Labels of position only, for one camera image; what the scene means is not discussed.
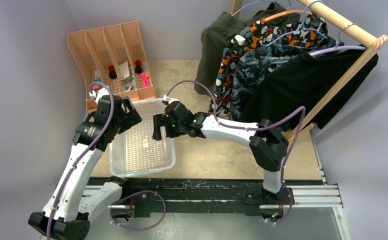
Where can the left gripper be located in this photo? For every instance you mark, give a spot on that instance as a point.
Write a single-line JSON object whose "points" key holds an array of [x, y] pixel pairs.
{"points": [[131, 117]]}

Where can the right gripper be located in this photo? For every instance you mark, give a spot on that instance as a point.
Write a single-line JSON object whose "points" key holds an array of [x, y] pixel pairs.
{"points": [[163, 119]]}

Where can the white plastic basket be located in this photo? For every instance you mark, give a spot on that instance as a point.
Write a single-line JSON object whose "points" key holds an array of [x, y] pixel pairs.
{"points": [[135, 153]]}

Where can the peach plastic desk organizer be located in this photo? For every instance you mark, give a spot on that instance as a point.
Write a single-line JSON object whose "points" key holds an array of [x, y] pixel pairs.
{"points": [[98, 52]]}

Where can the black shorts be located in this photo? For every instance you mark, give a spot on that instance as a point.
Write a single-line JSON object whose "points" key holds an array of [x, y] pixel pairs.
{"points": [[304, 81]]}

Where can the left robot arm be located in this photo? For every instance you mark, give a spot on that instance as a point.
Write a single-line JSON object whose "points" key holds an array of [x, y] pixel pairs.
{"points": [[67, 216]]}

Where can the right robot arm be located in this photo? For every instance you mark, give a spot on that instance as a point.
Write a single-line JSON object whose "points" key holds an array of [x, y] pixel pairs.
{"points": [[268, 146]]}

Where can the olive green shorts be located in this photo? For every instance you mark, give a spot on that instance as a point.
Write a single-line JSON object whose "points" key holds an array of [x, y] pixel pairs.
{"points": [[217, 36]]}

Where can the dark leaf print shorts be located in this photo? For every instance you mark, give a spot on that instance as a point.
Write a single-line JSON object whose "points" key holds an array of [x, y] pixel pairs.
{"points": [[255, 66]]}

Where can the orange camouflage shorts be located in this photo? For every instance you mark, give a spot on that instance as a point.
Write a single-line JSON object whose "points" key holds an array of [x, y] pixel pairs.
{"points": [[220, 101]]}

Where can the pink small bottle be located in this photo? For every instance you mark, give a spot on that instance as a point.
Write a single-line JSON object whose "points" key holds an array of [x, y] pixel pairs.
{"points": [[94, 89]]}

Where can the pink highlighter marker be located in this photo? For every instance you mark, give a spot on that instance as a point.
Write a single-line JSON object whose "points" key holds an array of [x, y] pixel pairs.
{"points": [[145, 79]]}

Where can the white medicine box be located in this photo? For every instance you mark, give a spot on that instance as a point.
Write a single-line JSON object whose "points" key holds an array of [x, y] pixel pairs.
{"points": [[125, 72]]}

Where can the red black marker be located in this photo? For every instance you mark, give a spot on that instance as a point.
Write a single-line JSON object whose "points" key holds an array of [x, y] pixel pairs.
{"points": [[138, 69]]}

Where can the wooden clothes rack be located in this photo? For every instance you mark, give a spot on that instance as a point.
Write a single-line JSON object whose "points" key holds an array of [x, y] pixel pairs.
{"points": [[298, 119]]}

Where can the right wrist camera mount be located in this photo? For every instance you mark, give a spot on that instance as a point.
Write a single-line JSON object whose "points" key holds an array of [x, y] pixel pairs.
{"points": [[167, 100]]}

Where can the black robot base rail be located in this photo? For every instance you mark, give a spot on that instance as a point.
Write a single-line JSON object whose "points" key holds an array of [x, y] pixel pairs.
{"points": [[201, 196]]}

